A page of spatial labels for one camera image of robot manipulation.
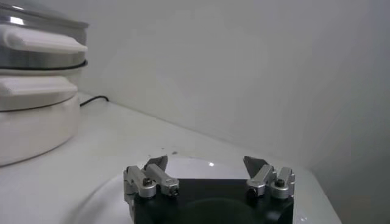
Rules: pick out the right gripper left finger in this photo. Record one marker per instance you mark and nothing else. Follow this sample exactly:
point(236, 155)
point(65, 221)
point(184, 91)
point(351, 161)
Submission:
point(152, 176)

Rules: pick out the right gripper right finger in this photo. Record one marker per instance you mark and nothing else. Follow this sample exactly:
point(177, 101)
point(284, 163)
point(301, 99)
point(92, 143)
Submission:
point(268, 179)

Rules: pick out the glass pot lid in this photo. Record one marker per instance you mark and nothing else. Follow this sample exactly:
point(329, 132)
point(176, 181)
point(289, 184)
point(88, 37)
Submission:
point(27, 7)

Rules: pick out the steel steamer basket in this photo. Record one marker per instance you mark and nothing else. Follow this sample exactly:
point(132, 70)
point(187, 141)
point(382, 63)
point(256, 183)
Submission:
point(45, 59)

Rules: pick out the white round plate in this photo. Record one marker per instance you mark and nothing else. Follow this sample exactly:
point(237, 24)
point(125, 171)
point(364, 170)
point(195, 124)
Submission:
point(198, 170)

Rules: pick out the white electric pot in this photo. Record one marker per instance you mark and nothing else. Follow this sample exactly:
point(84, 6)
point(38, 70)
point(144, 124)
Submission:
point(30, 134)

